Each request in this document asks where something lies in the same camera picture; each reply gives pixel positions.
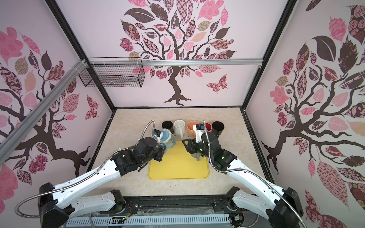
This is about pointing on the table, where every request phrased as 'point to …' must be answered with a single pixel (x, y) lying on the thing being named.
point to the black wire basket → (124, 72)
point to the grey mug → (196, 155)
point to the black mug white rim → (168, 125)
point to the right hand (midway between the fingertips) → (184, 139)
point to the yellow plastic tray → (178, 163)
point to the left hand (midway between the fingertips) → (163, 149)
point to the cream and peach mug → (190, 129)
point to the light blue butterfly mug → (168, 140)
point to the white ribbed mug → (179, 127)
